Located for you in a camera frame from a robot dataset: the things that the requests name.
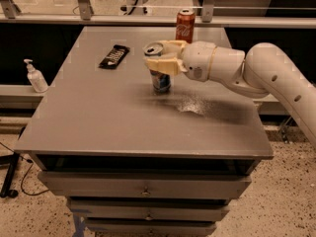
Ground white pump sanitizer bottle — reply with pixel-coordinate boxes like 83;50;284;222
24;59;48;93

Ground metal railing frame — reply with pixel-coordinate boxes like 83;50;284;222
1;0;316;29

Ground bottom grey drawer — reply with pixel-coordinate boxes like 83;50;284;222
85;218;216;237

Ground middle grey drawer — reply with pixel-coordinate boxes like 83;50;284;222
67;199;229;221

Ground blue silver Red Bull can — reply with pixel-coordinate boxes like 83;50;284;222
143;42;171;94

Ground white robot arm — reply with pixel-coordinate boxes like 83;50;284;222
143;40;316;145

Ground grey drawer cabinet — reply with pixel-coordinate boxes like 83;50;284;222
14;25;276;237

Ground black floor cable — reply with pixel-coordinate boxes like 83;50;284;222
0;141;50;197

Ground grey drawer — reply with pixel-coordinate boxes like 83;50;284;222
67;199;229;221
85;218;216;237
39;172;251;199

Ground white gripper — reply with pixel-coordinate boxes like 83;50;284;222
145;39;216;82

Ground red Coca-Cola can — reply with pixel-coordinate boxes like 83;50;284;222
176;8;196;43

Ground black snack bar wrapper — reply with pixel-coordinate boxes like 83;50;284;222
99;44;130;69

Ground black stand leg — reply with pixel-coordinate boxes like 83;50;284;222
0;143;23;198

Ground top grey drawer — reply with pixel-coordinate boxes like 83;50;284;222
39;172;251;199

